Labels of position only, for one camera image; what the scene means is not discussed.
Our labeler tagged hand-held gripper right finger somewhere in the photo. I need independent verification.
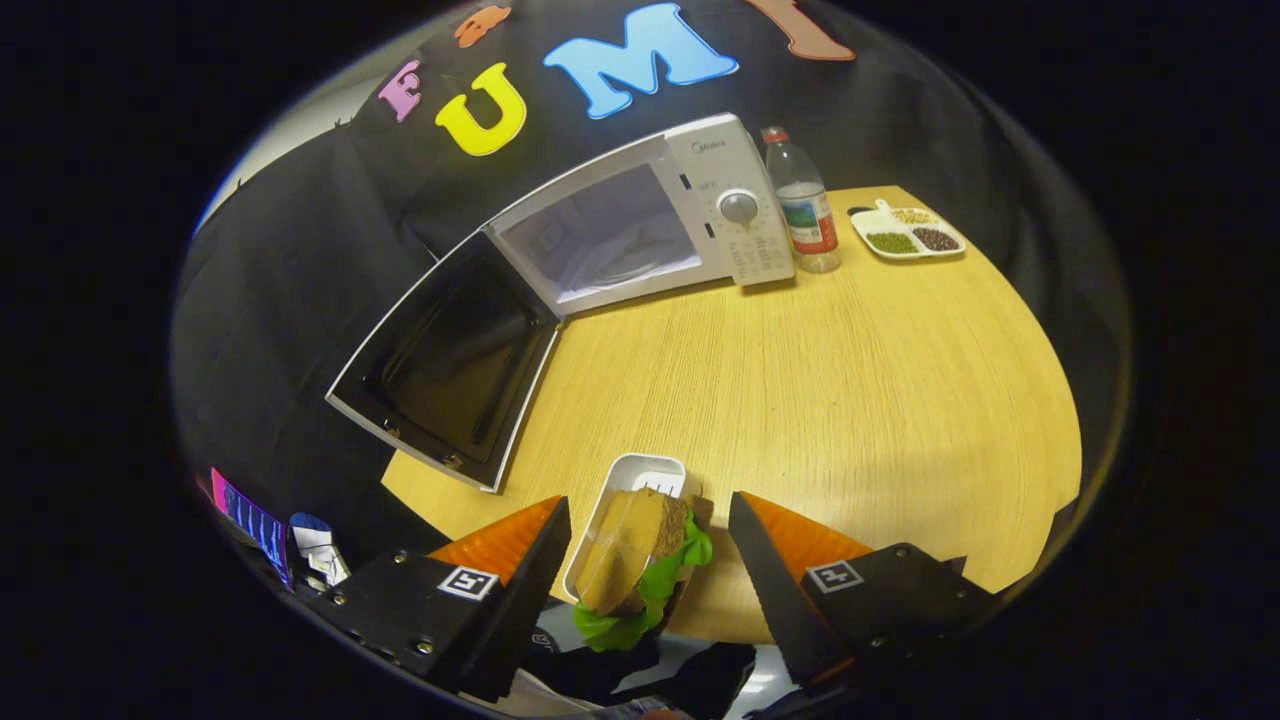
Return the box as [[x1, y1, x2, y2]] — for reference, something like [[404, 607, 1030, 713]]
[[728, 490, 1001, 691]]

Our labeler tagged white and blue packet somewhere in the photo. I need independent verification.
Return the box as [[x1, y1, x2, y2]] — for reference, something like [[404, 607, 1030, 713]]
[[288, 512, 351, 591]]

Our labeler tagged glass turntable plate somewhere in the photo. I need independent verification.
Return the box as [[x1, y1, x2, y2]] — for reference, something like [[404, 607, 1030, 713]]
[[575, 228, 691, 291]]

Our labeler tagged clear plastic water bottle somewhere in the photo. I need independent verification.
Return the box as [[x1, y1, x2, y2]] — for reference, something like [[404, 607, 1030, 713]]
[[760, 126, 842, 275]]

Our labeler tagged pink and blue packet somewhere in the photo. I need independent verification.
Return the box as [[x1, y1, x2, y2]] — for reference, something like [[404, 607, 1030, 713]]
[[208, 467, 293, 586]]

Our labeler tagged sandwich with green lettuce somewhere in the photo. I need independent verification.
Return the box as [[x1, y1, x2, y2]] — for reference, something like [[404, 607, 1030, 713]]
[[570, 487, 716, 653]]

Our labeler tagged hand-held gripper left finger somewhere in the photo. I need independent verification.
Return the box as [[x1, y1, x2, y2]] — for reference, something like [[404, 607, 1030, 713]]
[[310, 495, 573, 704]]

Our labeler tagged white rectangular tray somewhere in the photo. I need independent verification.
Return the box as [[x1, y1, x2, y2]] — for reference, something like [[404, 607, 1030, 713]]
[[562, 453, 691, 604]]

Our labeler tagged white divided dish of beans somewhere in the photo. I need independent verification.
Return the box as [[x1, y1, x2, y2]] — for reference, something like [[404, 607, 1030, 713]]
[[850, 199, 967, 262]]

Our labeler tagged white microwave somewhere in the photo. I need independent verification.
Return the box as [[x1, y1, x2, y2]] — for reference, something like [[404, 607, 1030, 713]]
[[325, 112, 797, 494]]

